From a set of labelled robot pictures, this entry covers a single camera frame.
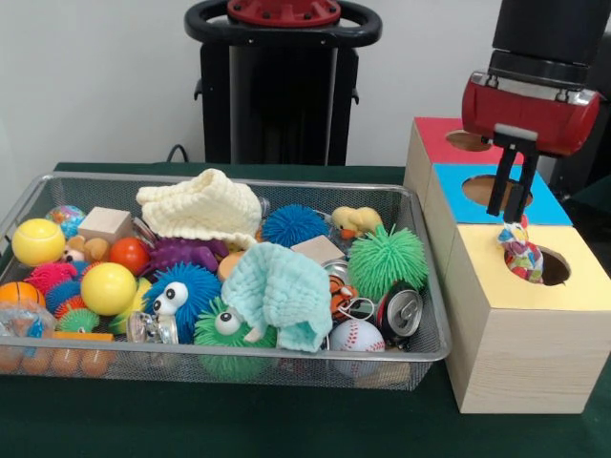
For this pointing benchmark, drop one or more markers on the shallow clear mesh bin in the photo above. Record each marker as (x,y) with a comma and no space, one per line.
(334,369)

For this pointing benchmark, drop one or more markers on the green spiky ball with eyes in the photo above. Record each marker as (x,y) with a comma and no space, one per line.
(215,336)

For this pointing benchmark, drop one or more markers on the green spiky rubber ball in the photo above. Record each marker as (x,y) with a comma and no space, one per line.
(386,257)

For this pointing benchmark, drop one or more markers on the orange toy basketball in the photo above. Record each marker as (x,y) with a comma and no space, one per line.
(19,293)

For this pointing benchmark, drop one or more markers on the yellow duck plush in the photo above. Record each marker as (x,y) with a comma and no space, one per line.
(355,220)

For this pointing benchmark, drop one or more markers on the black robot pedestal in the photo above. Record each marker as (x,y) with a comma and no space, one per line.
(286,105)

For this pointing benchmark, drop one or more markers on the yellow tennis ball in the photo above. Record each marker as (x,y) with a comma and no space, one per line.
(38,242)

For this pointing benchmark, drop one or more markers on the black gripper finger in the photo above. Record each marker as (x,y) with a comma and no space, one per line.
(520,186)
(501,181)

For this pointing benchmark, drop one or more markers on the dark green side table cloth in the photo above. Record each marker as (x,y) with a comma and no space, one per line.
(596,195)

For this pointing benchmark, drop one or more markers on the multicoloured patterned cloth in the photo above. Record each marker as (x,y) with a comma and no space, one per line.
(522,257)

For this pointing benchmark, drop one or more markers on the blue spiky ball with eyes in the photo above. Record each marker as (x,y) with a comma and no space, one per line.
(186,296)

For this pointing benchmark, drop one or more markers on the light blue waffle cloth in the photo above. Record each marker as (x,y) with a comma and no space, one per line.
(286,276)

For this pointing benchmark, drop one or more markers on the orange striped tiger plush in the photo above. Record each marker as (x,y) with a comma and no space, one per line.
(341,295)

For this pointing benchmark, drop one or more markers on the wooden box with three holes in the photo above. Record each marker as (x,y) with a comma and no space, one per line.
(525,358)

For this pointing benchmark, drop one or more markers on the cream waffle cloth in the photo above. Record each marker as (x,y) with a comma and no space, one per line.
(205,205)

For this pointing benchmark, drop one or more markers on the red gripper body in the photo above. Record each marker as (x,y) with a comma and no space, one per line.
(525,117)

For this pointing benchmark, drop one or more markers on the silver drinks can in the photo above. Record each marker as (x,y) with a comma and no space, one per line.
(403,312)

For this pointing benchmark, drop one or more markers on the white toy baseball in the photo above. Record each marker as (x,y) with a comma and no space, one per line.
(355,336)

